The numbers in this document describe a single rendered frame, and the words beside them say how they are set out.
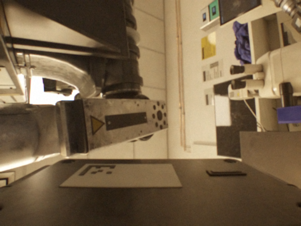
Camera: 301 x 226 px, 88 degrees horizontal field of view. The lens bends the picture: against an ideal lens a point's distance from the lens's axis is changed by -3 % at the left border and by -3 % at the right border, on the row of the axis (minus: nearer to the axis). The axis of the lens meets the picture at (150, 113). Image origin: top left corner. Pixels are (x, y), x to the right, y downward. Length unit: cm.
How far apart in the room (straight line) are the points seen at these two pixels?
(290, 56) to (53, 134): 80
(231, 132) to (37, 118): 153
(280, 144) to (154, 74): 195
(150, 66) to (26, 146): 240
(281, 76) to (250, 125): 80
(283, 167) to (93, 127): 101
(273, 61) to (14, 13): 81
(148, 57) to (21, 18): 240
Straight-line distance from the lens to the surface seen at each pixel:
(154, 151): 246
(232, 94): 113
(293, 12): 94
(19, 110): 29
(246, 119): 157
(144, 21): 288
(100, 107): 26
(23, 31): 31
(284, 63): 83
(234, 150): 164
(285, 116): 78
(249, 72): 86
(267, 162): 114
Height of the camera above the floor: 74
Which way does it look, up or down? 55 degrees up
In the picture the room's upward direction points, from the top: 99 degrees counter-clockwise
